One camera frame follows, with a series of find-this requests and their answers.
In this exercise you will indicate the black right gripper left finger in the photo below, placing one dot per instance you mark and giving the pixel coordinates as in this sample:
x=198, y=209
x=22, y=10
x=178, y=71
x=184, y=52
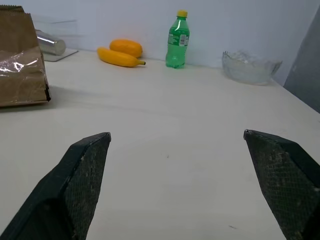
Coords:
x=65, y=190

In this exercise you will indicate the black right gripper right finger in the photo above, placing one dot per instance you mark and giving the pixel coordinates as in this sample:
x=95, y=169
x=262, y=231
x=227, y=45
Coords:
x=285, y=180

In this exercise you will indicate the brown paper bag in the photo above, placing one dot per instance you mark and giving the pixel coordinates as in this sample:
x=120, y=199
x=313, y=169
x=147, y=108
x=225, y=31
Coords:
x=20, y=67

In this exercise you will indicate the clear glass bowl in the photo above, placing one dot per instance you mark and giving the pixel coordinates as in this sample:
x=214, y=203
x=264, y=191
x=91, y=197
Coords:
x=247, y=68

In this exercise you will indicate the yellow banana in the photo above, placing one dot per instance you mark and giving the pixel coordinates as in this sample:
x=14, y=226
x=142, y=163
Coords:
x=117, y=57

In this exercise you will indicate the shiny metal cup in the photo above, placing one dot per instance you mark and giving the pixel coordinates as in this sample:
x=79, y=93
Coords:
x=51, y=45

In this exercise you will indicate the orange-yellow mango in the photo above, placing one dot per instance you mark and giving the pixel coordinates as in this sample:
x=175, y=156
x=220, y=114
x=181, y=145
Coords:
x=126, y=47

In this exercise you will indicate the green plastic soda bottle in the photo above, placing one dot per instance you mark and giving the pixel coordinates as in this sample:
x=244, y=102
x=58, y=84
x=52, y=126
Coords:
x=178, y=42

